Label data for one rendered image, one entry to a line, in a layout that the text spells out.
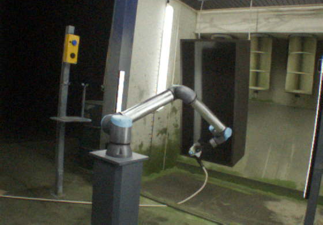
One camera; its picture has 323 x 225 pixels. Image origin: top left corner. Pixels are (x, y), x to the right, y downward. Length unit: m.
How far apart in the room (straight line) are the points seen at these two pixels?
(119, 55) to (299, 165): 2.39
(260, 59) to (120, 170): 2.45
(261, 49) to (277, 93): 0.66
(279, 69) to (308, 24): 0.78
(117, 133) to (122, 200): 0.46
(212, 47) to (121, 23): 0.97
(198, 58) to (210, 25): 1.02
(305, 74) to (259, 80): 0.58
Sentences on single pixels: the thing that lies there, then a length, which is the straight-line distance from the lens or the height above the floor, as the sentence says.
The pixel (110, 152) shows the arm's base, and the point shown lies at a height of 0.67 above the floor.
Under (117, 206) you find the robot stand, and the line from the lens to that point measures 1.96.
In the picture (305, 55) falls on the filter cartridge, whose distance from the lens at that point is 3.58.
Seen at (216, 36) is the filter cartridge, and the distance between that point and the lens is 3.96.
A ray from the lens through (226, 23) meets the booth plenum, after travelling 3.88.
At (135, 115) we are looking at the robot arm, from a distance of 2.14.
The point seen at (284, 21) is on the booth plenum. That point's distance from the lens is 3.65.
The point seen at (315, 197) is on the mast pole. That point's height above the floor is 0.63.
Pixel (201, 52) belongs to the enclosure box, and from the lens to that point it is 3.04.
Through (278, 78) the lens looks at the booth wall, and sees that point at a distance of 3.98.
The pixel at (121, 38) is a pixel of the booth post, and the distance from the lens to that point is 2.86.
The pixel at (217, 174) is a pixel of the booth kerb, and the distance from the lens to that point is 3.69.
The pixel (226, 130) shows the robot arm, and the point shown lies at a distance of 2.50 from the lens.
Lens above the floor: 1.13
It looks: 3 degrees down
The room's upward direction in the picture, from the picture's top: 6 degrees clockwise
